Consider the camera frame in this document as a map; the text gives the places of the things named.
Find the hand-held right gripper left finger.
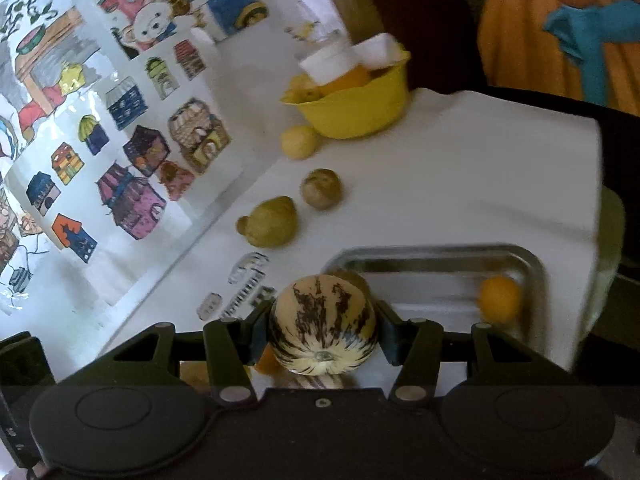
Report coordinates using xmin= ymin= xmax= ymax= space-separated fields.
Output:
xmin=95 ymin=300 xmax=276 ymax=406

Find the small white cup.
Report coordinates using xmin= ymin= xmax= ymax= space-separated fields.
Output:
xmin=357 ymin=33 xmax=402 ymax=68

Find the orange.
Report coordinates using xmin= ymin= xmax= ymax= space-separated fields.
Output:
xmin=253 ymin=345 xmax=279 ymax=376
xmin=477 ymin=276 xmax=522 ymax=324

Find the metal tray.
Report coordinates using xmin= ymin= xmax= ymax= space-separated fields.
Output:
xmin=320 ymin=243 xmax=547 ymax=391

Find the yellow lemon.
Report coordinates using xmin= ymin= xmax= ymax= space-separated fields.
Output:
xmin=281 ymin=125 xmax=319 ymax=161

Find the poster of orange dress figure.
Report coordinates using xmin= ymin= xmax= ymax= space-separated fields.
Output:
xmin=477 ymin=0 xmax=640 ymax=107

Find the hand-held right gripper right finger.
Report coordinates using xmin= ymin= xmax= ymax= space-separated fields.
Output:
xmin=372 ymin=300 xmax=571 ymax=405

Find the brownish green pear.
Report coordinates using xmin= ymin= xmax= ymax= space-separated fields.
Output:
xmin=300 ymin=168 xmax=344 ymax=210

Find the drawing of girl with teddy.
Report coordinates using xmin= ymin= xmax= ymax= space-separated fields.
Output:
xmin=79 ymin=0 xmax=272 ymax=62

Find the drawing sheet of colourful houses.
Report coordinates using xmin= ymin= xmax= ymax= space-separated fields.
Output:
xmin=9 ymin=35 xmax=263 ymax=307

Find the small yellow flower sprig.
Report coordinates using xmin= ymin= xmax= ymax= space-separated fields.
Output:
xmin=284 ymin=7 xmax=342 ymax=45

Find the pale striped pepino melon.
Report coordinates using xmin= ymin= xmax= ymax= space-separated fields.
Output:
xmin=269 ymin=274 xmax=379 ymax=377

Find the yellow plastic bowl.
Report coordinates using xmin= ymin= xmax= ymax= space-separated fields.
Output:
xmin=280 ymin=51 xmax=412 ymax=140

